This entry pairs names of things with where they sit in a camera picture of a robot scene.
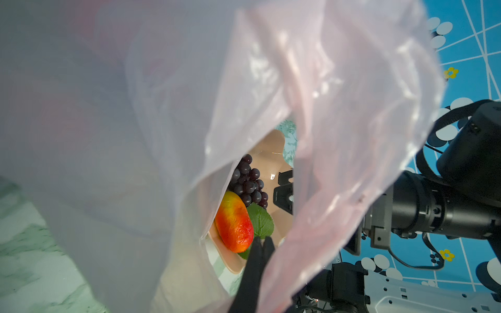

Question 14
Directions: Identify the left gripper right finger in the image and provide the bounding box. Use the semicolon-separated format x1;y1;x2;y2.
261;236;275;270

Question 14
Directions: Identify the pink plastic bag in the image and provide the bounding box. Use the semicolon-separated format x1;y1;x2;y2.
1;1;444;312

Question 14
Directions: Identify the dark grape bunch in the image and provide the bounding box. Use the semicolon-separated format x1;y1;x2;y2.
227;154;269;210

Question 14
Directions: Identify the green lime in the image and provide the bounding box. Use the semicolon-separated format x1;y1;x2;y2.
236;203;275;260

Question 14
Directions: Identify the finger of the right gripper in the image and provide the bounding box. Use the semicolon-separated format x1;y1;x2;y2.
273;170;294;215

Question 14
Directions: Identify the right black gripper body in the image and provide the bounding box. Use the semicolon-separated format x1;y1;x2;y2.
343;185;394;256

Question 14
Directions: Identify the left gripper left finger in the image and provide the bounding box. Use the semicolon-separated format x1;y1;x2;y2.
228;237;264;313

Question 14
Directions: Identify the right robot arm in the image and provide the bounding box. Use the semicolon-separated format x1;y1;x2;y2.
289;100;500;312

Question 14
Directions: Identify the red orange mango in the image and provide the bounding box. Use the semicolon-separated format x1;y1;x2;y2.
215;191;254;254

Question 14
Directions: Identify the pink fruit plate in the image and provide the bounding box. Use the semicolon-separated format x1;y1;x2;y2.
208;130;294;274

